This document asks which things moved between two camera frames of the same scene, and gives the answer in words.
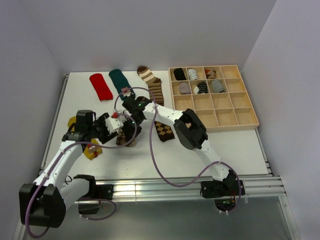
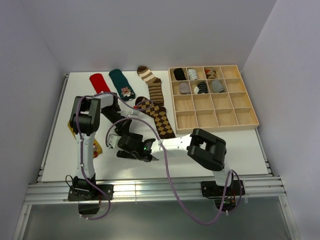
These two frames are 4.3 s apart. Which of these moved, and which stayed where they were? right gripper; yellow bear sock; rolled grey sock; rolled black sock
Moved: right gripper
Stayed: rolled grey sock; rolled black sock; yellow bear sock
